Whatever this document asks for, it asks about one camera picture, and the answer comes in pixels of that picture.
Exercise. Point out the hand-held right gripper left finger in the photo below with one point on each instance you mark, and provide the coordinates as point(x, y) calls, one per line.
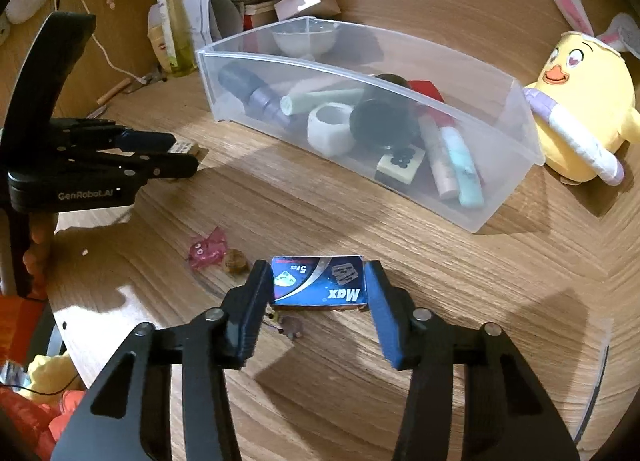
point(252, 316)

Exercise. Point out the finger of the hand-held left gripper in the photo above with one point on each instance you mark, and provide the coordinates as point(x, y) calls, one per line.
point(165, 167)
point(145, 140)

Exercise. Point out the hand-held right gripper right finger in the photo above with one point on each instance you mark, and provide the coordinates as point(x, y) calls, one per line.
point(385, 326)

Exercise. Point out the small labelled box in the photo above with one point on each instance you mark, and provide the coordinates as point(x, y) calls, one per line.
point(182, 147)

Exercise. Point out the blue razor blade box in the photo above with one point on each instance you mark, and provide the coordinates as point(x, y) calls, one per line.
point(320, 283)

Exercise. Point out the black flashlight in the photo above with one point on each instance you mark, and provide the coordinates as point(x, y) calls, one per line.
point(250, 91)

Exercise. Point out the clear plastic container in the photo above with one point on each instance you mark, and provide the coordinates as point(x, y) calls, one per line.
point(260, 91)

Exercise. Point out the white mahjong tile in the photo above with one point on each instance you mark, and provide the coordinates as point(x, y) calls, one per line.
point(400, 164)

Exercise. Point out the pinkish white tube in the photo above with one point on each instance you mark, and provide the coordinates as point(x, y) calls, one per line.
point(440, 161)

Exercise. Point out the white lotion tube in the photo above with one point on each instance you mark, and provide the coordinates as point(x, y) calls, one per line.
point(465, 171)

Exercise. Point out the green glass bottle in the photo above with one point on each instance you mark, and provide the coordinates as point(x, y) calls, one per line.
point(382, 116)

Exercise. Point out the person's left hand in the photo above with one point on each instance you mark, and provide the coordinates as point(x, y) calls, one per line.
point(41, 231)

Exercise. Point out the small brown nut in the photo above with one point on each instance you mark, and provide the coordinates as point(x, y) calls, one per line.
point(236, 261)

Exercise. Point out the wooden pencil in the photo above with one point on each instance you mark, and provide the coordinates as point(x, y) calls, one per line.
point(114, 90)

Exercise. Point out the pink candy wrapper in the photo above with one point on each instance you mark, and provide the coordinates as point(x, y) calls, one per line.
point(207, 248)

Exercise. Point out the green spray bottle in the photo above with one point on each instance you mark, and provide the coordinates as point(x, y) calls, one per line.
point(175, 26)

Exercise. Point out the white paper packet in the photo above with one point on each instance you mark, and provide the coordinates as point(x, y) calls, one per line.
point(202, 16)

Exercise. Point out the white tape roll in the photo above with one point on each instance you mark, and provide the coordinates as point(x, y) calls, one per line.
point(330, 131)

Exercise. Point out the small yellow plush toy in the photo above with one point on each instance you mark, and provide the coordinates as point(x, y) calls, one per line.
point(47, 376)

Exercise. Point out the small white box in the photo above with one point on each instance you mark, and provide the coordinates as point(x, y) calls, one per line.
point(305, 1)

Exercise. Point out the red cloth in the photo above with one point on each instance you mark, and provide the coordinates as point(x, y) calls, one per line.
point(25, 416)

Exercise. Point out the red packet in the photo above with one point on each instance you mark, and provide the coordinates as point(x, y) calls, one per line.
point(425, 91)

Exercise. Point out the yellow chick plush toy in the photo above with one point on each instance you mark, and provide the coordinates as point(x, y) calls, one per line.
point(585, 106)

